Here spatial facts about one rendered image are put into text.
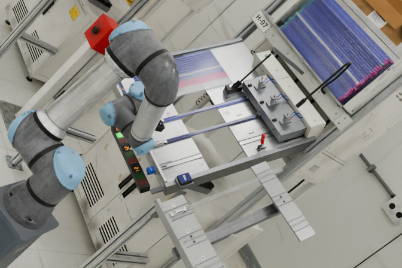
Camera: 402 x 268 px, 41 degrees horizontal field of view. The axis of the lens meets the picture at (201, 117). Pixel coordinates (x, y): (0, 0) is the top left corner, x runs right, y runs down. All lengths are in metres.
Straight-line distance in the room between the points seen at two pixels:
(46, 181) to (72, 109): 0.22
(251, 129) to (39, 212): 1.06
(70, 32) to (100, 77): 1.77
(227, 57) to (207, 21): 2.28
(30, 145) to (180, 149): 0.78
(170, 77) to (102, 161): 1.35
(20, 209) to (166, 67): 0.59
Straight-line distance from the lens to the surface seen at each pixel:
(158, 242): 2.49
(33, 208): 1.66
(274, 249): 4.02
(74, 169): 1.60
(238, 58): 2.66
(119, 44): 1.55
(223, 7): 4.88
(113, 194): 2.70
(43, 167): 1.61
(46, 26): 3.53
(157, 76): 1.51
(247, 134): 2.33
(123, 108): 1.88
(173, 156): 2.20
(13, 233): 1.67
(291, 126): 2.33
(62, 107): 1.61
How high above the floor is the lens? 1.56
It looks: 16 degrees down
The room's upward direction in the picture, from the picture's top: 48 degrees clockwise
